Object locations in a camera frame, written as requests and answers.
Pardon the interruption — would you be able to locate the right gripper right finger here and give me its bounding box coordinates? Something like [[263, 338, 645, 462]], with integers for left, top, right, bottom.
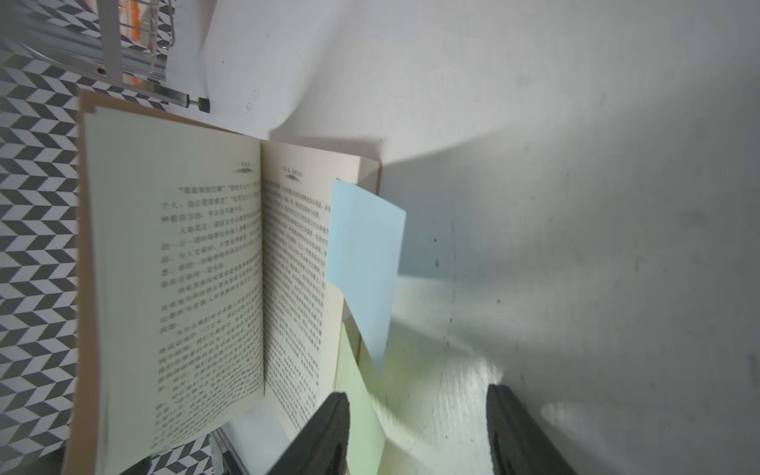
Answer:
[[486, 384, 577, 475]]

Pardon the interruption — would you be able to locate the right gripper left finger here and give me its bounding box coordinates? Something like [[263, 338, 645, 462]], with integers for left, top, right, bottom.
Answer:
[[268, 392, 350, 475]]

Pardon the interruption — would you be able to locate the green sticky note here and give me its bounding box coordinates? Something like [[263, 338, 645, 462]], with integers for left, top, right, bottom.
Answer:
[[334, 324, 386, 475]]

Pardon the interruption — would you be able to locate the brown paperback book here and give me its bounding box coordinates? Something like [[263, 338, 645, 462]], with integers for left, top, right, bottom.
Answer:
[[63, 92, 380, 474]]

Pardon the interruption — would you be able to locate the blue sticky note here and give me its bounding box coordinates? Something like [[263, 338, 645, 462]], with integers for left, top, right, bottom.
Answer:
[[325, 179, 407, 370]]

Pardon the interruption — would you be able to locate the metal dish rack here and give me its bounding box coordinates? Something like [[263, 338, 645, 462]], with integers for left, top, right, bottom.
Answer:
[[1, 1, 211, 113]]

